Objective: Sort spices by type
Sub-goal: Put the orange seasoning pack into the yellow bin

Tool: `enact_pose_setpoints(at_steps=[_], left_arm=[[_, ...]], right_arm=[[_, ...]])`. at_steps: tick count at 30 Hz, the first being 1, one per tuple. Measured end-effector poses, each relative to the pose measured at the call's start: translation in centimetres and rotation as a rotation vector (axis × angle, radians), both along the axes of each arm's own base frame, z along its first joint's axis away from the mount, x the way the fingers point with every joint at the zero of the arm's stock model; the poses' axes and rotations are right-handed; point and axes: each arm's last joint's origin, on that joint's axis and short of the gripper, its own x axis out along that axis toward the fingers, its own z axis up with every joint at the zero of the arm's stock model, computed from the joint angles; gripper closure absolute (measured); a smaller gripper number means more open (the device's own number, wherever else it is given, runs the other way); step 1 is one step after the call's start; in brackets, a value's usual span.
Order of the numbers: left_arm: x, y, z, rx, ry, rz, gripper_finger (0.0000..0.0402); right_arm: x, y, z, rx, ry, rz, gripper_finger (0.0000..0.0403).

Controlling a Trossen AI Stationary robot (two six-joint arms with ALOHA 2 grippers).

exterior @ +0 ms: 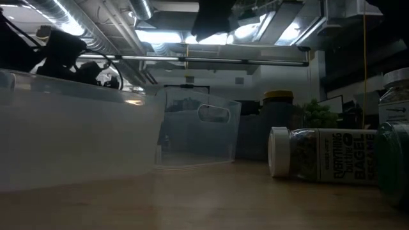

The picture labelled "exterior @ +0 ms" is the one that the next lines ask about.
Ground dark jar yellow lid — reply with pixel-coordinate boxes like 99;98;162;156
262;90;298;135

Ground everything bagel seasoning jar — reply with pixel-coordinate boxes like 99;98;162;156
268;126;380;187

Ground white lid spice jar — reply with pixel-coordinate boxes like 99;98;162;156
378;67;409;126

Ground green lid herb jar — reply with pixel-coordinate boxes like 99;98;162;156
375;121;409;209

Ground clear plastic bin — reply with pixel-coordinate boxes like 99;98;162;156
155;86;242;171
0;68;166;193

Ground smoky transparent plastic bin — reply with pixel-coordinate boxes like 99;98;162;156
236;102;304;161

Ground green artificial succulent plant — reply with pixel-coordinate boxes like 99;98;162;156
302;98;339;130

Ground grey metal overhead rail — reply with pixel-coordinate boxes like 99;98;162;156
78;54;310;67

